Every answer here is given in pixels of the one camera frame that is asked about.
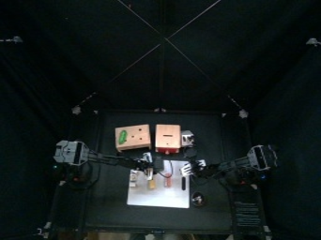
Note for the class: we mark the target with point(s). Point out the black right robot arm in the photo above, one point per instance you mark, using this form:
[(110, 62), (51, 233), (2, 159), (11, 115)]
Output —
[(259, 157)]

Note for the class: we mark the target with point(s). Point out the wooden box with slot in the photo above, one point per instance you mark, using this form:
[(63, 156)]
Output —
[(168, 141)]

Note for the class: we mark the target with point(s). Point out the black round lid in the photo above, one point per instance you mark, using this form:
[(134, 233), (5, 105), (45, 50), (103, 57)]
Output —
[(190, 152)]

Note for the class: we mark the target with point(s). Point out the small silver toy appliance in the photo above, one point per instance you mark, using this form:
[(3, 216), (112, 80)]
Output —
[(188, 138)]

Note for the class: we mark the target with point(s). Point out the white text label sticker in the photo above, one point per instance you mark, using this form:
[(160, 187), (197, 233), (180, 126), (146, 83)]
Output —
[(247, 213)]

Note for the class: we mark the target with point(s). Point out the wooden box with round holes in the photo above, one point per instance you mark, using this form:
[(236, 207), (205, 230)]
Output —
[(134, 138)]

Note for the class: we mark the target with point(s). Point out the white rectangular board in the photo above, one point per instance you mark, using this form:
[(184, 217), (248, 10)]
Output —
[(161, 193)]

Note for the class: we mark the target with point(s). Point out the green toy piece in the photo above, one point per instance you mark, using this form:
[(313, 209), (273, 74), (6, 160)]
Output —
[(124, 137)]

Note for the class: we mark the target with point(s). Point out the small objects on paper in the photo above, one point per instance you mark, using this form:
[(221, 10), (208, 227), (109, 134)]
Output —
[(152, 184)]

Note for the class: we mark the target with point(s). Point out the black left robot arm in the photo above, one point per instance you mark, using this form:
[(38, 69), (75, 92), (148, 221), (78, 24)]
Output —
[(75, 153)]

